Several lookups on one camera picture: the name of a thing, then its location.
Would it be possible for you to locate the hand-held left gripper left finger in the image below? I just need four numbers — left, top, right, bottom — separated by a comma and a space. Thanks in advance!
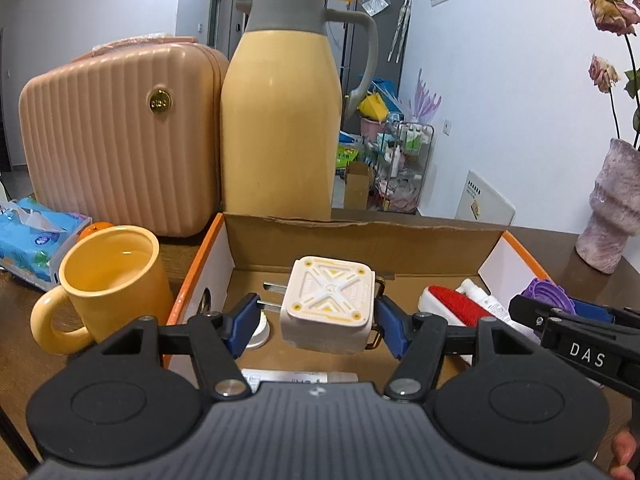
100, 292, 261, 401

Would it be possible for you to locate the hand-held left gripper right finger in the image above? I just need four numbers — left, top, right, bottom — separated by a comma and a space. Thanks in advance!
374, 296, 543, 403

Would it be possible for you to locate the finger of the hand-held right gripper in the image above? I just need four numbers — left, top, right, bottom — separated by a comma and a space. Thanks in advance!
508, 294, 568, 333
569, 299, 640, 333

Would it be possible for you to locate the white bottle cap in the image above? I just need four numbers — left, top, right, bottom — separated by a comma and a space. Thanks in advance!
247, 310, 272, 348

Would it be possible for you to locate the purple silicone lid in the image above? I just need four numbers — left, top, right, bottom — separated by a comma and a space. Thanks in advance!
522, 277, 568, 311

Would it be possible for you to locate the white squeeze bottle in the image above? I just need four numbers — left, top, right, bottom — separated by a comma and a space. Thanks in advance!
456, 278, 541, 346

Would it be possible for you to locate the white power adapter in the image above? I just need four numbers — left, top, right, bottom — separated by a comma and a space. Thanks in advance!
262, 256, 377, 356

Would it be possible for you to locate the red white brush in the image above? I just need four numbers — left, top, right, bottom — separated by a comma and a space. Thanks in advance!
419, 285, 496, 328

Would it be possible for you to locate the white tube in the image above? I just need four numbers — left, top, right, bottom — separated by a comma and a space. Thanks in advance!
241, 368, 358, 393

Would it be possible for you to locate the orange cardboard box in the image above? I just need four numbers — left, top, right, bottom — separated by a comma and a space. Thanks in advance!
165, 212, 556, 396

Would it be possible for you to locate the person's right hand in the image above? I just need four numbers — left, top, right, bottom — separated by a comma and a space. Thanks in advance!
610, 430, 640, 480

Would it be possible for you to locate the white board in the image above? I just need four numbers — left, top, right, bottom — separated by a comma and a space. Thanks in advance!
455, 170, 516, 226

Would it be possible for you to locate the yellow ceramic mug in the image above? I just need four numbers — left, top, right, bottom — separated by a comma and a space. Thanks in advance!
30, 225, 175, 356

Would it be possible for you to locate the small brown carton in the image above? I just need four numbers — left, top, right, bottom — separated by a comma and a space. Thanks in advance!
343, 161, 375, 211

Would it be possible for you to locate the orange fruit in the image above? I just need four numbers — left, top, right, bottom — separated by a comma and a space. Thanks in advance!
80, 221, 113, 241

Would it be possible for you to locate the yellow thermos jug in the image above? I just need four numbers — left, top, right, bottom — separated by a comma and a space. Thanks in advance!
220, 0, 379, 221

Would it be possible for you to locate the pink bucket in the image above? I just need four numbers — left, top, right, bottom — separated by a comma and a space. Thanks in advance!
360, 116, 386, 141

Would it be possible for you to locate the yellow bag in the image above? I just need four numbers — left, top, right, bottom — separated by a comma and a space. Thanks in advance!
357, 91, 388, 121

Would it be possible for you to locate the pink ribbed suitcase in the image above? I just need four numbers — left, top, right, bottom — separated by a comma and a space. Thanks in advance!
19, 36, 231, 237

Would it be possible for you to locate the purple feather decoration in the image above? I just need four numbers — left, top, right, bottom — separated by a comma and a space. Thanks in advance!
407, 67, 443, 123

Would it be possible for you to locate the blue tissue pack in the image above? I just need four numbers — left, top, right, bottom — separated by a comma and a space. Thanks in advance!
0, 197, 93, 291

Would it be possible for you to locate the blue plastic bag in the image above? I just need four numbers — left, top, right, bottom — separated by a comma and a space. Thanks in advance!
372, 77, 401, 111

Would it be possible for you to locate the grey refrigerator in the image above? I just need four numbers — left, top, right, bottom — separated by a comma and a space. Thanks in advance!
340, 0, 412, 83

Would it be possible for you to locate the dried rose bouquet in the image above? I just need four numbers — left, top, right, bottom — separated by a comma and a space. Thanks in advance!
584, 0, 640, 151

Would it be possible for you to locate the folded clear umbrella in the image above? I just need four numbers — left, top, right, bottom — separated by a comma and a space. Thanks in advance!
387, 0, 413, 63

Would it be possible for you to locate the grey door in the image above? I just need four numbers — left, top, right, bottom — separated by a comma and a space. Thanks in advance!
207, 0, 236, 51

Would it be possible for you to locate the wire rolling cart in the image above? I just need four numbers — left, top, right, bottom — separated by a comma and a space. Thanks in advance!
375, 121, 435, 213

